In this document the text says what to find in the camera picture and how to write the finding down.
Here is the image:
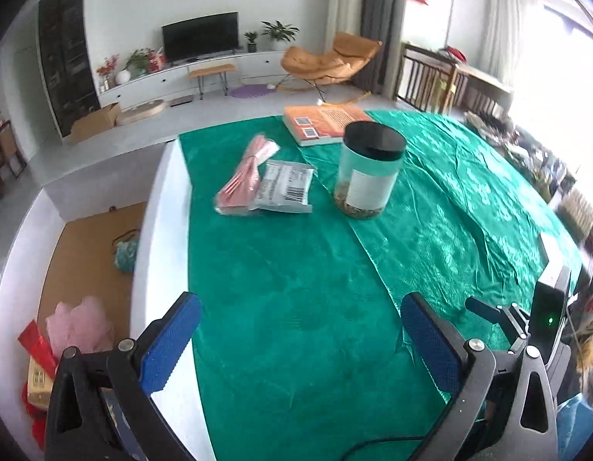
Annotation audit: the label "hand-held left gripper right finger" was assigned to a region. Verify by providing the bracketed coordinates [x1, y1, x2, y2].
[401, 291, 559, 461]

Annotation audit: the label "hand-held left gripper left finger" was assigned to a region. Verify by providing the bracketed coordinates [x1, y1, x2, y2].
[44, 291, 202, 461]

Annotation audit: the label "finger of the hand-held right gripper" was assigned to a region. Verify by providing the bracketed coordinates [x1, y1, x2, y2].
[465, 296, 532, 353]

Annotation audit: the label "pink mesh bath pouf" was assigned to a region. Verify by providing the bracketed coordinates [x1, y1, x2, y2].
[45, 296, 117, 356]

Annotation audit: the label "blue garbage bag roll pack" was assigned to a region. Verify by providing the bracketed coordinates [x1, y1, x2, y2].
[97, 386, 150, 461]

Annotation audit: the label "large white cardboard box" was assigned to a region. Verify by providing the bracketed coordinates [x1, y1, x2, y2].
[0, 139, 220, 461]

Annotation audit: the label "teal striped pouch with cord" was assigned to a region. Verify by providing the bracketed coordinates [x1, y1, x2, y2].
[113, 230, 141, 272]

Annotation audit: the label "red packet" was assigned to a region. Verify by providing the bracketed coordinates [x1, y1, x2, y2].
[18, 321, 59, 380]

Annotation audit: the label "beige tissue pack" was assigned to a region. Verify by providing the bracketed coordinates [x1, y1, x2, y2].
[27, 355, 57, 411]

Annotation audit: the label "red yarn ball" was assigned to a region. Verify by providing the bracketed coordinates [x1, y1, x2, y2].
[20, 379, 50, 452]

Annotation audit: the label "floral printed cloth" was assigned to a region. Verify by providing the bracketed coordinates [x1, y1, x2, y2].
[572, 274, 593, 395]

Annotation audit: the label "blue plastic bag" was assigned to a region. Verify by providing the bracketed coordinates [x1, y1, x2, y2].
[557, 391, 593, 461]

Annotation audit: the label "green patterned tablecloth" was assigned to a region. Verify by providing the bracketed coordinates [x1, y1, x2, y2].
[178, 109, 585, 461]

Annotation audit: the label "cluttered low shelf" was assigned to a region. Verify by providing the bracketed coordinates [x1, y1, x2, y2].
[464, 110, 593, 250]

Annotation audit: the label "clear jar with black lid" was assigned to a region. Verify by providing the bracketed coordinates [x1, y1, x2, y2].
[334, 121, 407, 221]

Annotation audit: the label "plastic packet of sticks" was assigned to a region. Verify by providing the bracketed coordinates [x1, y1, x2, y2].
[214, 134, 281, 217]

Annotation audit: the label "grey packet with barcode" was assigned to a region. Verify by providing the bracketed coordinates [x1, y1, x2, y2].
[248, 160, 317, 215]

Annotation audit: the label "brown cardboard box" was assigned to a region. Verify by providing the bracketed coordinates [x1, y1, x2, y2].
[68, 102, 121, 144]

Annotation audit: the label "round wooden tray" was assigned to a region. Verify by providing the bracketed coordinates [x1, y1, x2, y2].
[116, 98, 166, 126]

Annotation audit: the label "wooden slatted chair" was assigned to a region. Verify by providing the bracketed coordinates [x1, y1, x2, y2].
[395, 42, 458, 115]

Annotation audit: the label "orange book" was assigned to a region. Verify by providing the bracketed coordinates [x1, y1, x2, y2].
[283, 104, 376, 147]

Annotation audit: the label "dark wooden chair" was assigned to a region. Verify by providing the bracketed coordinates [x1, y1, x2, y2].
[0, 120, 28, 207]

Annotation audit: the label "purple round mat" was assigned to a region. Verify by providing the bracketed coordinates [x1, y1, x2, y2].
[228, 84, 269, 100]

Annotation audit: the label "wooden stool with metal legs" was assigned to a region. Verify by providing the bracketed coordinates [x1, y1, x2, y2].
[188, 63, 236, 99]

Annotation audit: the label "white curtain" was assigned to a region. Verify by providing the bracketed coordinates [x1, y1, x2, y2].
[486, 0, 542, 87]

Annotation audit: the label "red flowers in white vase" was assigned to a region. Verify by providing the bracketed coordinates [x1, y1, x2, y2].
[95, 54, 131, 85]

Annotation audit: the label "bushy potted plant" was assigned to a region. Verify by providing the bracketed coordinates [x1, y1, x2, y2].
[125, 48, 153, 78]

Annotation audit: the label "orange lounge chair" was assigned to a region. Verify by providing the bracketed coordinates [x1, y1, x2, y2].
[276, 31, 384, 104]

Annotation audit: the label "white television cabinet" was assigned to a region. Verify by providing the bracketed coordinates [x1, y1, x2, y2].
[98, 49, 297, 109]

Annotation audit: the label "grey curtain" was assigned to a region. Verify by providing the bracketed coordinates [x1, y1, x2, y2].
[362, 0, 410, 97]

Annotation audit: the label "dark display cabinet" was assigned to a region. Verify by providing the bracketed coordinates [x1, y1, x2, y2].
[37, 0, 101, 138]

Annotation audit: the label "black television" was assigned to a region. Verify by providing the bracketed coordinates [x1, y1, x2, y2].
[162, 12, 240, 62]

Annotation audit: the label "large green potted plant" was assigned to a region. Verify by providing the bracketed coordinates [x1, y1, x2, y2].
[261, 20, 300, 51]

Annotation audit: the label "white standing air conditioner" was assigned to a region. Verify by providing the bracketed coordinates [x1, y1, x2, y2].
[327, 0, 365, 46]

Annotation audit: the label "black cable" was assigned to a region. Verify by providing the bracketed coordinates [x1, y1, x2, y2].
[341, 434, 451, 461]

